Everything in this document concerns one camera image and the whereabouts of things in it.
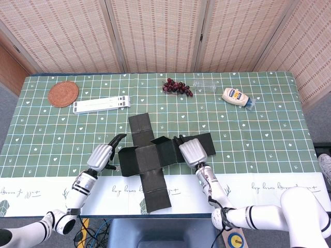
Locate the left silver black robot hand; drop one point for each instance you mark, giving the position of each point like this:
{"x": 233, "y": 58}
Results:
{"x": 99, "y": 156}

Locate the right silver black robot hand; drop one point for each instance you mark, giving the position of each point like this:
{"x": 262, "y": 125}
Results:
{"x": 192, "y": 152}

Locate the black foldable cardboard box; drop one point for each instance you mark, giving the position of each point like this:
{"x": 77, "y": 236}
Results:
{"x": 147, "y": 160}

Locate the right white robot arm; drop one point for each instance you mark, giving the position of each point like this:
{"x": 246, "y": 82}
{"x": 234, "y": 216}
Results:
{"x": 258, "y": 214}

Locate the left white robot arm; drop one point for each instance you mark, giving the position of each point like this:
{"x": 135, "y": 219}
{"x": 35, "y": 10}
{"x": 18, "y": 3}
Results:
{"x": 80, "y": 188}

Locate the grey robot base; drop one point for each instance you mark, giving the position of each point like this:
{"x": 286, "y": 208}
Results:
{"x": 160, "y": 232}

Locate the green checked tablecloth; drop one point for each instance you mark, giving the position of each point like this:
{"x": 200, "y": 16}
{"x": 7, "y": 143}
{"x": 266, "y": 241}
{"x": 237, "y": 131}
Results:
{"x": 232, "y": 129}

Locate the white folding laptop stand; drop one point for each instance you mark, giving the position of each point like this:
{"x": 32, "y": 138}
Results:
{"x": 101, "y": 104}

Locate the clear plastic cup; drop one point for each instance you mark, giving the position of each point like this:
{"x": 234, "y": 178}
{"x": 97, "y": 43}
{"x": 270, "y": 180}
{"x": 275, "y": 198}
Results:
{"x": 204, "y": 86}

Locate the dark red grape bunch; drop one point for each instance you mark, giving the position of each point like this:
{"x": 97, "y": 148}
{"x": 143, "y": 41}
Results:
{"x": 173, "y": 86}

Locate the cream mayonnaise squeeze bottle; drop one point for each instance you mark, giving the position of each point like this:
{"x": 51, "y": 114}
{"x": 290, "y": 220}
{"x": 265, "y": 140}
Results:
{"x": 234, "y": 96}

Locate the round woven rattan coaster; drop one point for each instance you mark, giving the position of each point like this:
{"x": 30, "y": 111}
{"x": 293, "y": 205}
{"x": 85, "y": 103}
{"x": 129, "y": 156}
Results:
{"x": 63, "y": 93}

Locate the wooden board with yellow disc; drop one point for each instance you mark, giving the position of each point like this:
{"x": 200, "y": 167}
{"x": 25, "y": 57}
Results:
{"x": 236, "y": 240}

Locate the brown wooden door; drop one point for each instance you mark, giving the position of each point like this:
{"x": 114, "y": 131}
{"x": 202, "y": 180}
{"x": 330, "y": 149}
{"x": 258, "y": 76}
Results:
{"x": 10, "y": 72}

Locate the woven bamboo folding screen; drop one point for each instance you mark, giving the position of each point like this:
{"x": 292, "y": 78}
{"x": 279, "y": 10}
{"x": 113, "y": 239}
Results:
{"x": 160, "y": 33}

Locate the black furniture base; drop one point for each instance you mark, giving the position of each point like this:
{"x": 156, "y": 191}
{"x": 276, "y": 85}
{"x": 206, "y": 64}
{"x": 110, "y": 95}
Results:
{"x": 323, "y": 148}

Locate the white sneaker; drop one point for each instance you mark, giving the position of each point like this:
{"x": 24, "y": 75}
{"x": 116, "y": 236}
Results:
{"x": 325, "y": 165}

